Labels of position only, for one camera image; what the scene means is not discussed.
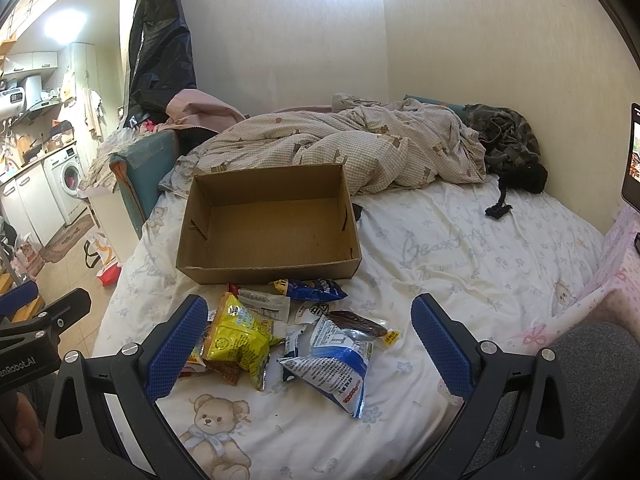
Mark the grey chair cushion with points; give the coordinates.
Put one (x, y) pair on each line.
(570, 412)

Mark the red white snack bar wrapper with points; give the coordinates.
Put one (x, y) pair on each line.
(276, 307)

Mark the white washing machine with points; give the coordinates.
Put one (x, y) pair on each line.
(64, 173)

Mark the brown chocolate snack pack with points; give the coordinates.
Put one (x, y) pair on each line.
(360, 328)

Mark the brown door mat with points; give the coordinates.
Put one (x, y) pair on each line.
(66, 238)

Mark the black garment beside box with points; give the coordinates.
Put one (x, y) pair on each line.
(357, 210)

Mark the person's left hand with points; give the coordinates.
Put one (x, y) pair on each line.
(27, 431)

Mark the camouflage jacket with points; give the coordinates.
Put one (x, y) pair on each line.
(512, 152)

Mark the yellow crisp snack bag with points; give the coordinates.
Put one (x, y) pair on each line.
(239, 340)

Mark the checkered bear print duvet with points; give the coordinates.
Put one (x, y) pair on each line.
(404, 143)

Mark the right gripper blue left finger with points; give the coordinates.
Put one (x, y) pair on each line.
(169, 345)

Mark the white bear print bedsheet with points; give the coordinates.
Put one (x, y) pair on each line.
(498, 277)

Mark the wooden stool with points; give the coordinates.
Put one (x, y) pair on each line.
(20, 302)

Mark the pink patterned pillow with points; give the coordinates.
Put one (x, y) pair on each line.
(612, 294)

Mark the black plastic bag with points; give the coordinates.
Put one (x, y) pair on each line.
(160, 58)

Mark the pink cloth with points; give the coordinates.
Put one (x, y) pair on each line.
(193, 108)

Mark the white water heater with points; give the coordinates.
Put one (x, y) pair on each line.
(12, 103)

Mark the white black snack wrapper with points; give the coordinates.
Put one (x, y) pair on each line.
(309, 312)

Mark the dark blue snack bag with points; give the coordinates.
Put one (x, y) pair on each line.
(317, 291)

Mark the brown cardboard box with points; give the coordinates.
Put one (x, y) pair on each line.
(255, 226)

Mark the smartphone on stand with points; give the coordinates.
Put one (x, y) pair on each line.
(631, 182)

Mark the white blue snack bag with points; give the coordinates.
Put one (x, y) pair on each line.
(336, 365)

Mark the red white shopping bag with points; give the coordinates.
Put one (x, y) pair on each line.
(100, 256)

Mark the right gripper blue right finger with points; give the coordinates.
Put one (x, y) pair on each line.
(449, 344)

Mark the white kitchen cabinet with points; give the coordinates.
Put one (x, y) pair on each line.
(29, 205)

